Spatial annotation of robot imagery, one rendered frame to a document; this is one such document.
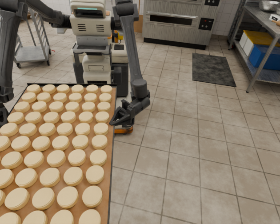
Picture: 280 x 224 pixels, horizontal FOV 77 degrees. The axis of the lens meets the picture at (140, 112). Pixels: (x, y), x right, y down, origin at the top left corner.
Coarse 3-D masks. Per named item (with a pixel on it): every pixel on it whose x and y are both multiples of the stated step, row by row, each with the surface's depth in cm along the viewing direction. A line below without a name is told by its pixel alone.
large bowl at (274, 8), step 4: (260, 0) 321; (264, 0) 324; (268, 0) 323; (260, 4) 310; (264, 4) 304; (268, 4) 300; (272, 4) 297; (276, 4) 296; (260, 8) 315; (264, 8) 308; (268, 8) 304; (272, 8) 302; (276, 8) 302
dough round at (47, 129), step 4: (44, 124) 61; (48, 124) 61; (52, 124) 61; (40, 128) 60; (44, 128) 60; (48, 128) 60; (52, 128) 60; (40, 132) 59; (44, 132) 58; (48, 132) 59; (52, 132) 60
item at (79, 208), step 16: (96, 96) 76; (112, 96) 77; (80, 112) 69; (96, 112) 69; (112, 112) 70; (112, 128) 64; (0, 160) 53; (32, 192) 47; (80, 192) 47; (0, 208) 44; (32, 208) 44; (48, 208) 44; (64, 208) 44; (80, 208) 44; (96, 208) 45
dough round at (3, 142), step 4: (0, 136) 56; (4, 136) 56; (0, 140) 55; (4, 140) 55; (8, 140) 56; (0, 144) 54; (4, 144) 54; (8, 144) 56; (0, 148) 54; (4, 148) 55
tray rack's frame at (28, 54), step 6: (42, 24) 309; (30, 30) 311; (48, 42) 332; (24, 48) 317; (30, 48) 319; (36, 48) 320; (48, 48) 323; (18, 54) 298; (24, 54) 299; (30, 54) 300; (36, 54) 302; (48, 54) 310; (18, 60) 281; (24, 60) 282; (30, 60) 284; (36, 60) 287; (42, 60) 290; (48, 60) 298
